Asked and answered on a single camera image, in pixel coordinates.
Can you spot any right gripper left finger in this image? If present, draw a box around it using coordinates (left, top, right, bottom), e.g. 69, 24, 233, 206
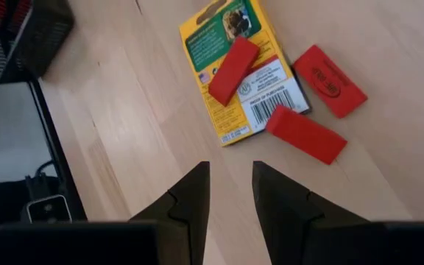
0, 160, 211, 265

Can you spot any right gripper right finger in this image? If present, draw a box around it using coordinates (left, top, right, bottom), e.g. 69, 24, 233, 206
252, 160, 424, 265

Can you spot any plain red eraser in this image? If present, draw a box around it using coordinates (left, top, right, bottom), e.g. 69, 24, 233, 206
208, 35, 261, 108
265, 105, 348, 166

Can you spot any red eraser with oval print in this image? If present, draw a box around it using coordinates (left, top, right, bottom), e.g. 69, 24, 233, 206
292, 44, 369, 119

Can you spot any yellow crayon box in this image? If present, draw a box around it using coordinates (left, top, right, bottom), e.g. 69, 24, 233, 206
178, 0, 312, 147

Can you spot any small silver-edged black device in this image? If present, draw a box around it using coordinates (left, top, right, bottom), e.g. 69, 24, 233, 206
25, 194, 74, 225

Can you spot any black slotted plastic basket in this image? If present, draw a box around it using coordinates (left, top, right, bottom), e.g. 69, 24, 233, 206
0, 0, 76, 88

